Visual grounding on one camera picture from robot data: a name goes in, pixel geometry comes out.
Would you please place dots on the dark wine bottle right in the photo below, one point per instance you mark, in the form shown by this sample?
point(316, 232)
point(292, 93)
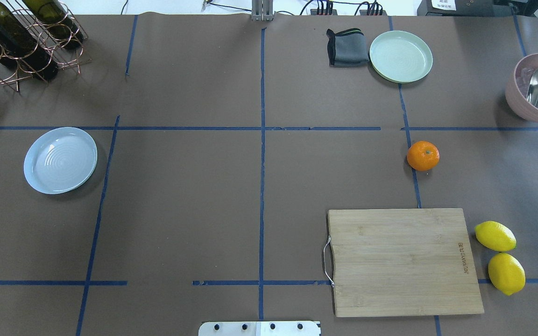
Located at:
point(57, 22)

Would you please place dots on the upper yellow lemon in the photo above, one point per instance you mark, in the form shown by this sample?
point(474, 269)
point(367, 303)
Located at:
point(495, 236)

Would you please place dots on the copper wire bottle rack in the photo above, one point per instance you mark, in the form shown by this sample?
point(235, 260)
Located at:
point(38, 39)

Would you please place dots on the yellow lemon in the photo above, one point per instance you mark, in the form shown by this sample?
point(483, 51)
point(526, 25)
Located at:
point(506, 273)
point(495, 236)

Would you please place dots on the orange fruit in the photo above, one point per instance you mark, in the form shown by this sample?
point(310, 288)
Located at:
point(423, 156)

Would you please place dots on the lower yellow lemon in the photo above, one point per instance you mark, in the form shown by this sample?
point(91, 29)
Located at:
point(506, 273)

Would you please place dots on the dark wine bottle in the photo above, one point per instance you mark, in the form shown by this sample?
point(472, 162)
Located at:
point(20, 45)
point(57, 22)

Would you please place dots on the pink bowl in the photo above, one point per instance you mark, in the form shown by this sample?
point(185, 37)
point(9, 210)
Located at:
point(517, 86)

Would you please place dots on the light green plate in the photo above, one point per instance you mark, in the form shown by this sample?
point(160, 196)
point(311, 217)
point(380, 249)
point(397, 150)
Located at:
point(400, 57)

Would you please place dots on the bamboo cutting board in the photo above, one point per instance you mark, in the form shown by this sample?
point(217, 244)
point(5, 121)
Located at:
point(402, 262)

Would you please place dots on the light blue plate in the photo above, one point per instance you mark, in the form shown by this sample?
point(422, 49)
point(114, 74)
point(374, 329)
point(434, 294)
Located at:
point(60, 160)

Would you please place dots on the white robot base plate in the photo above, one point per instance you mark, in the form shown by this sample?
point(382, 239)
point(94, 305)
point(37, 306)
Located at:
point(261, 328)

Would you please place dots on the grey metal post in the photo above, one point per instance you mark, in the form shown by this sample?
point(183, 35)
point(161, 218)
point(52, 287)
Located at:
point(262, 10)

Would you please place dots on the folded grey cloth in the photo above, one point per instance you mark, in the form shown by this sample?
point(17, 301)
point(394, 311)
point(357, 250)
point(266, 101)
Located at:
point(347, 49)

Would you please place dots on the dark wine bottle left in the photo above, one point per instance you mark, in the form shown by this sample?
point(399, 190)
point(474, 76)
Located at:
point(20, 45)

